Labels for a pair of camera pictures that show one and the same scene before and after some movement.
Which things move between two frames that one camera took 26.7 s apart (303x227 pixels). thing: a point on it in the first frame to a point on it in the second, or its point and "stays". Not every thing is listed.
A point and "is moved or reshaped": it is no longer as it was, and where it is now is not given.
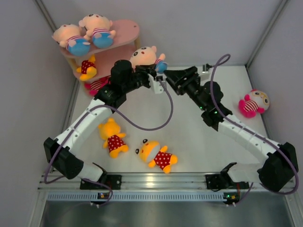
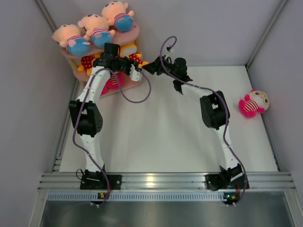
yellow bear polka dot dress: x=110 y=131 to x=138 y=58
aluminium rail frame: x=166 y=180 stays
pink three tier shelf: x=126 y=33 to x=138 y=57
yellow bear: x=88 y=69 is moved or reshaped
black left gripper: x=145 y=74 to x=129 y=62
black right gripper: x=178 y=79 to x=156 y=66
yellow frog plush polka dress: x=150 y=151 to x=127 y=49
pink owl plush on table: x=257 y=102 stays
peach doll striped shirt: x=161 y=65 is moved or reshaped
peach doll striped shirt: x=98 y=29 stays
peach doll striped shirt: x=69 y=37 stays
